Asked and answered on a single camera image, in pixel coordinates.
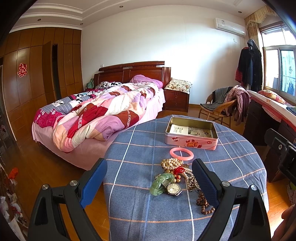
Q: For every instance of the mauve garment on chair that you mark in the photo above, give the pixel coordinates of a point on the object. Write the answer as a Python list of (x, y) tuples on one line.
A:
[(239, 109)]

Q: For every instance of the hanging dark coats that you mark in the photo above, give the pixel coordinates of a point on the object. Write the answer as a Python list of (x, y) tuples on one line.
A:
[(249, 71)]

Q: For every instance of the floral pillow on desk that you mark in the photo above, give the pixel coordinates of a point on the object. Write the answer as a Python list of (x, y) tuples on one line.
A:
[(272, 95)]

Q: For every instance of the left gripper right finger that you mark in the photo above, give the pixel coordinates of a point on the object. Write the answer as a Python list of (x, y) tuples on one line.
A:
[(251, 221)]

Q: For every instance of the beige curtain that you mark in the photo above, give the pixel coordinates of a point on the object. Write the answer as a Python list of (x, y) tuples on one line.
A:
[(252, 24)]

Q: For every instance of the pink bangle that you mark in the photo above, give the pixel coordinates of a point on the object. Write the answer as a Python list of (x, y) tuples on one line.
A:
[(181, 154)]

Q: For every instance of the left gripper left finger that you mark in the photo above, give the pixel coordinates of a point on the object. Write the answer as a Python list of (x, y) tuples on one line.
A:
[(47, 222)]

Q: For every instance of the wicker chair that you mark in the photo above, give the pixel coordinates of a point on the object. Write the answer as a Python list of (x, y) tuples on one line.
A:
[(219, 112)]

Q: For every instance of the pink patchwork quilt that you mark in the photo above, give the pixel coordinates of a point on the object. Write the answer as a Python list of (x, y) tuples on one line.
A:
[(115, 109)]

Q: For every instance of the purple pillow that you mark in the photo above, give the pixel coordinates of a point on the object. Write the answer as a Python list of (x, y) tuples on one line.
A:
[(142, 78)]

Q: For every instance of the red knot charm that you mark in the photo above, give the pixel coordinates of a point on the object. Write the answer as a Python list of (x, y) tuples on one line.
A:
[(178, 170)]

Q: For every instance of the floral cushion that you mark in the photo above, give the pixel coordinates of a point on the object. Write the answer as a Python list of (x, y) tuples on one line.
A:
[(179, 85)]

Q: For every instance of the pink tin box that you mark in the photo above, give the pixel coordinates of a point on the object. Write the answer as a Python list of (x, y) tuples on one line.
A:
[(191, 141)]

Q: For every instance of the white air conditioner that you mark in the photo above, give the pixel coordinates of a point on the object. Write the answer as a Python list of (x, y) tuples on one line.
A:
[(228, 26)]

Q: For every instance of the grey garment on chair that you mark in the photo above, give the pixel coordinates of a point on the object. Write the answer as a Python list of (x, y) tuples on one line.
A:
[(218, 98)]

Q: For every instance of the bed with wooden headboard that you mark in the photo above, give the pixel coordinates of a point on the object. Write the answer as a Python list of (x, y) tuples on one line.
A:
[(90, 150)]

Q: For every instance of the wooden nightstand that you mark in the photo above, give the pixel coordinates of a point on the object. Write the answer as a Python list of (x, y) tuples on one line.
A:
[(176, 100)]

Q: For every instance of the silver wrist watch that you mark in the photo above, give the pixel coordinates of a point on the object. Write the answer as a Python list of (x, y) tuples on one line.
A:
[(172, 188)]

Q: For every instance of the wooden wardrobe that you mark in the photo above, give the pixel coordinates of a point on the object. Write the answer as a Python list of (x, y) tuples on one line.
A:
[(53, 58)]

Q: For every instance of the dark desk with bedding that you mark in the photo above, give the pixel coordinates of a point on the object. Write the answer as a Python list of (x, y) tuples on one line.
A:
[(265, 113)]

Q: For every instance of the window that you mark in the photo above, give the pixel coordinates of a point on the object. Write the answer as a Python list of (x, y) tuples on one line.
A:
[(279, 60)]

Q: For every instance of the right hand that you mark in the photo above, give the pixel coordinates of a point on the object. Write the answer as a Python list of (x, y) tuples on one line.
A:
[(280, 231)]

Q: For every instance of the red double happiness sticker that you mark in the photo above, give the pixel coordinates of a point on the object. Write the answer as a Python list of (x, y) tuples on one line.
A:
[(22, 70)]

